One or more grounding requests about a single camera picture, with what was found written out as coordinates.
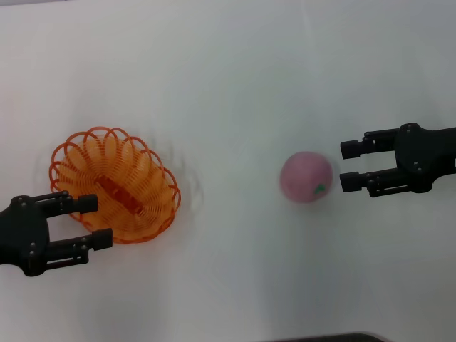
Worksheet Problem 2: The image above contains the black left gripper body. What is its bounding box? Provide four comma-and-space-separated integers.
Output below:
0, 195, 53, 278

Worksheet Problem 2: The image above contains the orange plastic wire basket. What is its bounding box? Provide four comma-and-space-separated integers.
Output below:
48, 125, 182, 245

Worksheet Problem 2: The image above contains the dark rounded robot base edge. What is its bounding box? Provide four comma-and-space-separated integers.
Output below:
273, 331, 390, 342

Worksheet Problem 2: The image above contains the pink toy peach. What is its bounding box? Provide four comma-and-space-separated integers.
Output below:
279, 150, 335, 204

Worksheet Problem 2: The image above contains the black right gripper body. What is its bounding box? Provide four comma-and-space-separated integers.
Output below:
393, 123, 456, 195

